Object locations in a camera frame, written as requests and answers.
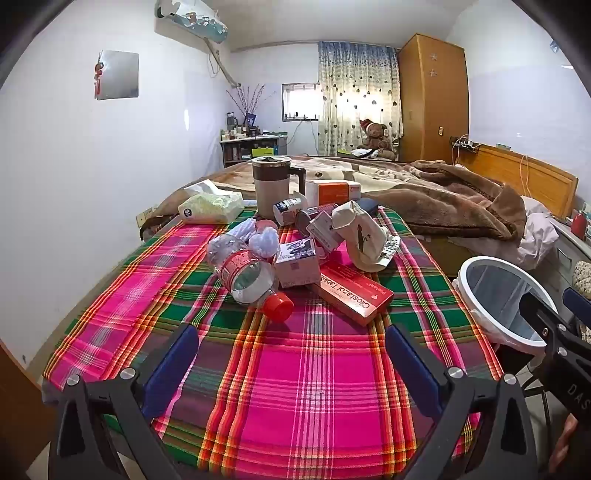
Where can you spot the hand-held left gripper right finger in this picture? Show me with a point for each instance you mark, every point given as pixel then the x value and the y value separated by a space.
pixel 413 369

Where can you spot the blue glasses case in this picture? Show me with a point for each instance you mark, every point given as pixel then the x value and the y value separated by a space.
pixel 369 204

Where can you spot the silver wall sheet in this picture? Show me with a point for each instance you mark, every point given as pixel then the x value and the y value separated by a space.
pixel 117 74

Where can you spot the cluttered desk shelf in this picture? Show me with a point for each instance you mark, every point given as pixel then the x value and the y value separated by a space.
pixel 249 150

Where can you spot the small window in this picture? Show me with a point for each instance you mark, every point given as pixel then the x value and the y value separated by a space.
pixel 300 99

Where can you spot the black and white small box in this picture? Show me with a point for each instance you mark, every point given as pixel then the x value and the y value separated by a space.
pixel 295 267

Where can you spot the heart patterned curtain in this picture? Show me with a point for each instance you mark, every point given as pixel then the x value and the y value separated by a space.
pixel 351 101

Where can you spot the brown blanket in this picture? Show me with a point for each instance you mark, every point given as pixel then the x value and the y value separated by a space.
pixel 443 203

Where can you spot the air conditioner pipe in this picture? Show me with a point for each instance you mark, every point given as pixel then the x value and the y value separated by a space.
pixel 224 69

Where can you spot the wooden headboard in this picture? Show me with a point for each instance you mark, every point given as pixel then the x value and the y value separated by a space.
pixel 531 180

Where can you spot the small white bottle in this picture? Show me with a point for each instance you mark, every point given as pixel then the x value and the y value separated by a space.
pixel 288 207

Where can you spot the silver blister pack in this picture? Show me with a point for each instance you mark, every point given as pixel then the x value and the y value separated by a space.
pixel 391 249

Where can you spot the wooden wardrobe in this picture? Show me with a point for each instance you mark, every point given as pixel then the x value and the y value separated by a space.
pixel 429 101

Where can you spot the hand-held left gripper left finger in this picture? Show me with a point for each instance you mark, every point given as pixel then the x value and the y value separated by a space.
pixel 171 364

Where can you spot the person's right hand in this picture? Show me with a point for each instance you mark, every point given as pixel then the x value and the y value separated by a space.
pixel 570 438

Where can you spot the white nightstand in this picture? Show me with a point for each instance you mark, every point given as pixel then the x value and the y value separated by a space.
pixel 568 258

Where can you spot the wall socket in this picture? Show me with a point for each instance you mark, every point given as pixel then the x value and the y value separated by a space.
pixel 147 217

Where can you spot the green tissue pack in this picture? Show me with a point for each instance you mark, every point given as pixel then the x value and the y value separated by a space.
pixel 212 207

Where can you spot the red medicine box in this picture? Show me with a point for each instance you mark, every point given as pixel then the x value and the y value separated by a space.
pixel 355 295

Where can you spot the brown teddy bear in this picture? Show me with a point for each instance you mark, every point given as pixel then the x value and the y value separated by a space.
pixel 374 136

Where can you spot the clear plastic water bottle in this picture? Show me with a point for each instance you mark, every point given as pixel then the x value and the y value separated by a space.
pixel 244 277

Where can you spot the white paper cup pouch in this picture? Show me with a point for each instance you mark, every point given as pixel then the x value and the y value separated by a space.
pixel 364 240

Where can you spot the white trash bin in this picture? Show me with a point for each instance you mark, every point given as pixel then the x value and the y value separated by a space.
pixel 498 300

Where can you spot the red hanging ornament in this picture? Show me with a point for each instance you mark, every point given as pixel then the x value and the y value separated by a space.
pixel 98 81

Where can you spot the red container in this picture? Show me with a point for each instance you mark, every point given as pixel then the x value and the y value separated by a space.
pixel 579 226

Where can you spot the white pillow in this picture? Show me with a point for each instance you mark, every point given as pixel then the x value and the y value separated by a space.
pixel 538 235

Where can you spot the wall air conditioner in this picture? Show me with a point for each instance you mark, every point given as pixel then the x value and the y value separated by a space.
pixel 194 21

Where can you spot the white medicine box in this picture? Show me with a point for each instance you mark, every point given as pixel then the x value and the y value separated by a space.
pixel 323 230

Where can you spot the orange and white box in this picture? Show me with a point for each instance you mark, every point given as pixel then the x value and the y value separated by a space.
pixel 332 191

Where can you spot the vase with dry branches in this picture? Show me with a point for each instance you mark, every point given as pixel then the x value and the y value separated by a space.
pixel 247 104

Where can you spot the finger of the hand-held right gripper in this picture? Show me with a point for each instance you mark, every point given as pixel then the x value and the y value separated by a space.
pixel 538 311
pixel 577 300

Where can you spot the plaid tablecloth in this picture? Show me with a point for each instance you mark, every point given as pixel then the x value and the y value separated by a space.
pixel 300 392

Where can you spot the white power strip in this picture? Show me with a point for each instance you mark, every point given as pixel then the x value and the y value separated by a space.
pixel 464 144

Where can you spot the red soda can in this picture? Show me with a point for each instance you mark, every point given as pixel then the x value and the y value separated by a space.
pixel 304 221

